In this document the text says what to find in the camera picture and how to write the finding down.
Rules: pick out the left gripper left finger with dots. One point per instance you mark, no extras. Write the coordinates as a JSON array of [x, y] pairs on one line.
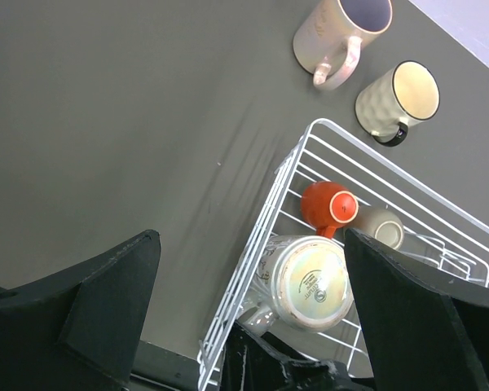
[[79, 328]]

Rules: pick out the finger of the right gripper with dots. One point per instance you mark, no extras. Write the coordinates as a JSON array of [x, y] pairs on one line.
[[254, 362]]

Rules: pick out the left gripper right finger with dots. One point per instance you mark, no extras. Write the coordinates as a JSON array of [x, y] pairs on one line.
[[424, 328]]

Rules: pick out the white floral iridescent mug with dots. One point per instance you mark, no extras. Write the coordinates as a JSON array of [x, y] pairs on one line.
[[300, 280]]

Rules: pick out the cream dimpled mug black handle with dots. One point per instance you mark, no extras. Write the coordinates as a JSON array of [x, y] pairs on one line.
[[405, 96]]

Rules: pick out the pink iridescent mug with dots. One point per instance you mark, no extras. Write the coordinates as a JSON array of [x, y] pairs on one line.
[[329, 42]]

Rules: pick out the small grey cup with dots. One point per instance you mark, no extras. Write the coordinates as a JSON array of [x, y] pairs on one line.
[[381, 224]]

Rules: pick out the small orange cup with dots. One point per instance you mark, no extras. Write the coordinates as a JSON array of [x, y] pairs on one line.
[[328, 206]]

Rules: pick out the white wire dish rack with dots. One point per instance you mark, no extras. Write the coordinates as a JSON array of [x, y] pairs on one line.
[[437, 232]]

